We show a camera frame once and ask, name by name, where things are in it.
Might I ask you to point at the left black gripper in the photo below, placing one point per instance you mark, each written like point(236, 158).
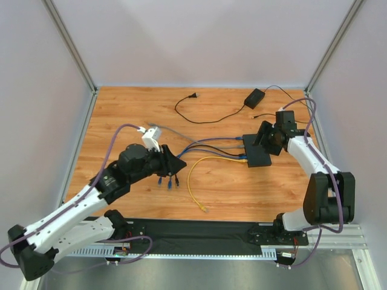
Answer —
point(165, 161)

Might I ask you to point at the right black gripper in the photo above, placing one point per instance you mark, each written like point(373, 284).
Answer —
point(263, 138)

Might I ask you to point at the black network switch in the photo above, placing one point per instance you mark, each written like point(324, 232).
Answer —
point(255, 154)

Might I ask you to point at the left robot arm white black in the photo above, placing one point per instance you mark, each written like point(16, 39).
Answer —
point(39, 246)

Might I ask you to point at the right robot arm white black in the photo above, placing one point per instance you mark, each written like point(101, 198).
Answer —
point(329, 199)

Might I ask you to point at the black power adapter brick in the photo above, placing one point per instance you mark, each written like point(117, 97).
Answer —
point(254, 98)

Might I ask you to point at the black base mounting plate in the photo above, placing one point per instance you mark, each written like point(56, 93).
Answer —
point(202, 237)

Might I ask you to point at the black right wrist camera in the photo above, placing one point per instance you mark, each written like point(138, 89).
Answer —
point(285, 120)

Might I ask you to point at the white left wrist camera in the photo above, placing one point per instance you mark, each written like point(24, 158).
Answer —
point(150, 137)

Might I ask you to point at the grey slotted cable duct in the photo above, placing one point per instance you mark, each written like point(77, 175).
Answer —
point(114, 252)

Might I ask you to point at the left aluminium frame post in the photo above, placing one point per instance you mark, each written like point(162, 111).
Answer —
point(69, 43)

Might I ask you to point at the aluminium frame post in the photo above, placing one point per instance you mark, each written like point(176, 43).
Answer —
point(69, 43)
point(331, 49)

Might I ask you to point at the right aluminium frame post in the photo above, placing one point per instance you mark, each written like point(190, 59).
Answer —
point(331, 49)

